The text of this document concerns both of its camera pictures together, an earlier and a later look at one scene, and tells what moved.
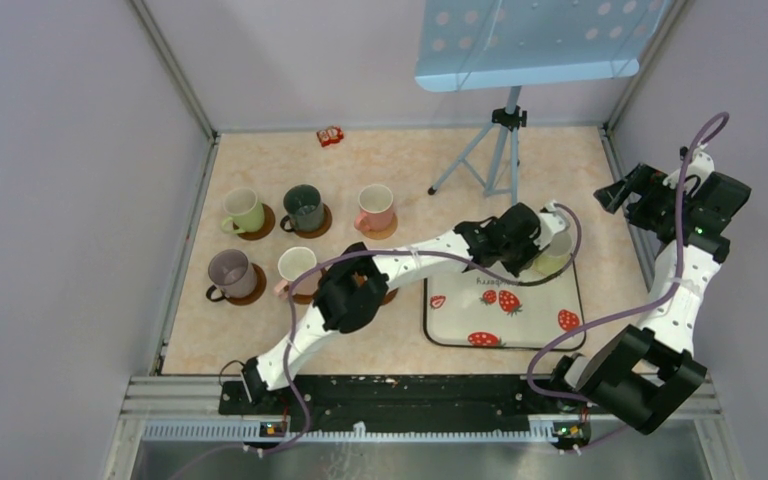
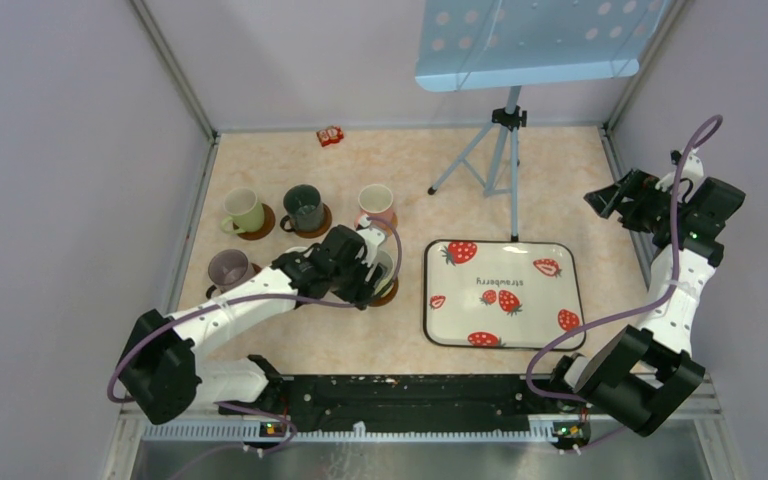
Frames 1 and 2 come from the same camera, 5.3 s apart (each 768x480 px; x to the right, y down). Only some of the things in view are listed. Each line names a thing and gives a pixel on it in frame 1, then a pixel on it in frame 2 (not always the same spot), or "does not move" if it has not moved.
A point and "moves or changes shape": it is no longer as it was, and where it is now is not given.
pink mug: [376, 206] does not move
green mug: [248, 211] does not move
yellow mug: [553, 257] moves or changes shape
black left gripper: [532, 250] -> [360, 293]
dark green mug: [306, 209] does not move
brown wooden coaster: [328, 218] does not move
